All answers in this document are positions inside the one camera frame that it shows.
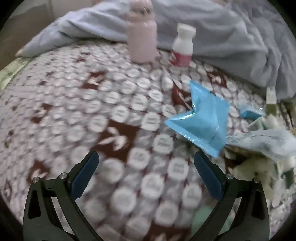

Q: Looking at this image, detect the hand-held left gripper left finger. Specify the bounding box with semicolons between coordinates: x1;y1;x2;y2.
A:
22;150;104;241

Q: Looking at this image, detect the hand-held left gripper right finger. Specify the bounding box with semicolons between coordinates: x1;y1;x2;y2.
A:
190;151;271;241

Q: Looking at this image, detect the large blue plastic wrapper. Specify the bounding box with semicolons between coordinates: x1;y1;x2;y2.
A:
165;81;230;158

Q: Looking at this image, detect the small blue plastic wrapper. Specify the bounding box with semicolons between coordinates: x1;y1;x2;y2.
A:
239;105;266;120

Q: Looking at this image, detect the pale green wrapper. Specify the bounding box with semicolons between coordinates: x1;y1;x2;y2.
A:
191;205;234;239

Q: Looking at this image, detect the pile of crumpled wrappers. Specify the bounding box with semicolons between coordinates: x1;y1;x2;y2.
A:
229;113;296;209

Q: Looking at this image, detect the white printed plastic wrapper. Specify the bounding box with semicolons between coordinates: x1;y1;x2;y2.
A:
225;128;296;163

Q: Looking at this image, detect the maroon white printed blanket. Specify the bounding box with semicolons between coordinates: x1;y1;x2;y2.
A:
0;43;292;241

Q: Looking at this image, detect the green patterned bedsheet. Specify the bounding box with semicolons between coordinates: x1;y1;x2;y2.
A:
0;57;33;91

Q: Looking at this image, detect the white bottle with red label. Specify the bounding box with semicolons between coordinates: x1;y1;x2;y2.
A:
170;23;196;67

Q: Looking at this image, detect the pink plastic bottle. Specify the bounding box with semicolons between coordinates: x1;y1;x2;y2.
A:
128;0;160;64

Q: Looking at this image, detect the light blue blanket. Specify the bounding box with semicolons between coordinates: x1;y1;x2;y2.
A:
16;0;296;100

